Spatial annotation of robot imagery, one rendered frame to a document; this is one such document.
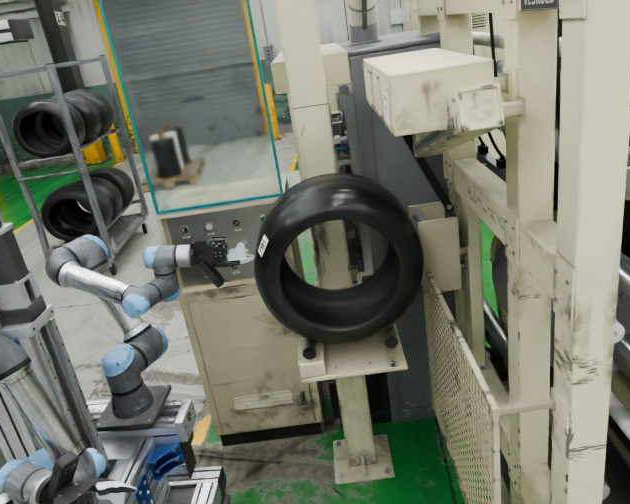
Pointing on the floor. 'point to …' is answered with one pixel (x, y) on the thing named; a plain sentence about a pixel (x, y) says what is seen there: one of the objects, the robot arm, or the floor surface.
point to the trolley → (94, 131)
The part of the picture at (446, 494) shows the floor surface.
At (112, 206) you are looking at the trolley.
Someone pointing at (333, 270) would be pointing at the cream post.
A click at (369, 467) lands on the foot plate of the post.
